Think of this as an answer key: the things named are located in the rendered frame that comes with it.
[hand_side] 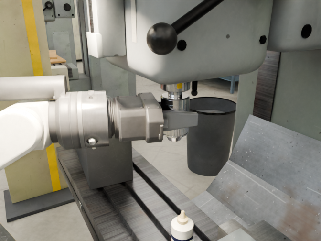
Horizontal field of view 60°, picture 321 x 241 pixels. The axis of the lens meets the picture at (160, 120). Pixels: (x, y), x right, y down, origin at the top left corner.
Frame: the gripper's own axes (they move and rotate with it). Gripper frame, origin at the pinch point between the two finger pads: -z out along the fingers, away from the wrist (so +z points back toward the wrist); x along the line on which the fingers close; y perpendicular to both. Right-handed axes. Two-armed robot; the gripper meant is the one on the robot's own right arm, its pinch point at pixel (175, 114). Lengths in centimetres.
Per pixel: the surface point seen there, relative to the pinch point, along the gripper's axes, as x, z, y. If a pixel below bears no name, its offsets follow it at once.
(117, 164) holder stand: 23.2, 9.1, 21.6
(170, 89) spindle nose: -2.0, 1.3, -4.9
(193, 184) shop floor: 154, -59, 123
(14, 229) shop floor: 127, 78, 124
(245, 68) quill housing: -7.5, -7.7, -8.8
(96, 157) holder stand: 22.1, 14.2, 18.4
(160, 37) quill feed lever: -16.5, 5.9, -13.6
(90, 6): -4.5, 12.3, -16.2
